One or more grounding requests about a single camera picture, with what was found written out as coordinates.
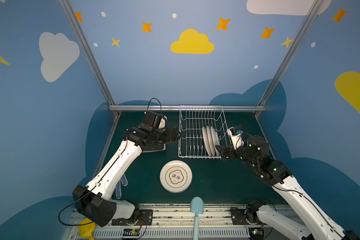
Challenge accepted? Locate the white round plate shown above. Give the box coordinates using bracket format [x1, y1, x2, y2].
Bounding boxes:
[160, 160, 193, 194]
[210, 127, 220, 156]
[202, 127, 212, 157]
[207, 126, 216, 156]

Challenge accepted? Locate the black square plate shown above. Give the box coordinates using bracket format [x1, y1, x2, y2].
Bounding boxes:
[142, 144, 166, 153]

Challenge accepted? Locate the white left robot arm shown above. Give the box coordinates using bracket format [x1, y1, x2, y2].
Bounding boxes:
[73, 126, 181, 227]

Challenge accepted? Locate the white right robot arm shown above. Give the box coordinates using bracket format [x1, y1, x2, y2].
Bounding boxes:
[215, 135, 359, 240]

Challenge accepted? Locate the blue dotted work glove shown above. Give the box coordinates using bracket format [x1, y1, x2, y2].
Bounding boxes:
[115, 175, 128, 200]

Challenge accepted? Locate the light blue toy shovel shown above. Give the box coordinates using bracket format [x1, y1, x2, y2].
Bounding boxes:
[191, 197, 204, 240]

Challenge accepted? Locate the right circuit board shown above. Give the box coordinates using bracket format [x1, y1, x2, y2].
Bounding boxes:
[249, 228, 264, 240]

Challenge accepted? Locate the circuit board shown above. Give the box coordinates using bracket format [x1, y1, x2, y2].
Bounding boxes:
[249, 228, 264, 240]
[123, 229, 140, 237]

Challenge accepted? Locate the left circuit board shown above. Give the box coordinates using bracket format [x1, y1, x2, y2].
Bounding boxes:
[123, 229, 140, 237]

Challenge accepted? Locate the yellow toy scoop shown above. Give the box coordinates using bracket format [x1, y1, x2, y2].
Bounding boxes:
[78, 219, 96, 240]

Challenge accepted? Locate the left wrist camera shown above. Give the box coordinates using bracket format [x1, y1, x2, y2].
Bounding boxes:
[142, 112, 167, 132]

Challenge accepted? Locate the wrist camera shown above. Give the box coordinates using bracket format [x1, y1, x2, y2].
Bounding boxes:
[142, 112, 167, 132]
[227, 126, 245, 150]

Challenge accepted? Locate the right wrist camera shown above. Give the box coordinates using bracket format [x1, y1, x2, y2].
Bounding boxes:
[227, 126, 245, 150]

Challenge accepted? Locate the white wire dish rack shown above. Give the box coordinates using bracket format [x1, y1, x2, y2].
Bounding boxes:
[179, 105, 232, 159]

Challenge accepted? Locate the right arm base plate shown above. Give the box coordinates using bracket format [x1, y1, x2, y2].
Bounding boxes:
[230, 208, 268, 225]

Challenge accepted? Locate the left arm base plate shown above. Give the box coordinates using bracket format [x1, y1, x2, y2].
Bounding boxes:
[111, 209, 153, 226]

